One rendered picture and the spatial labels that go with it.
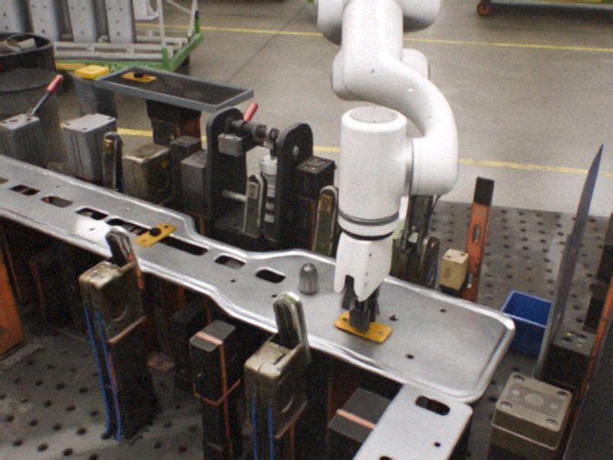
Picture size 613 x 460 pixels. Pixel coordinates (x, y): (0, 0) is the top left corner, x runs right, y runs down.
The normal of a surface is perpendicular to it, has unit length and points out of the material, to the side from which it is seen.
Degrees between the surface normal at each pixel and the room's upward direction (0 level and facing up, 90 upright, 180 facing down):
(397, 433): 0
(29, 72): 91
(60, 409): 0
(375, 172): 90
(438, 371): 0
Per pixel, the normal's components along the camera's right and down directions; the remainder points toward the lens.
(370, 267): 0.78, 0.31
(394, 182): 0.01, 0.54
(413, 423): 0.00, -0.87
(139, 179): -0.52, 0.43
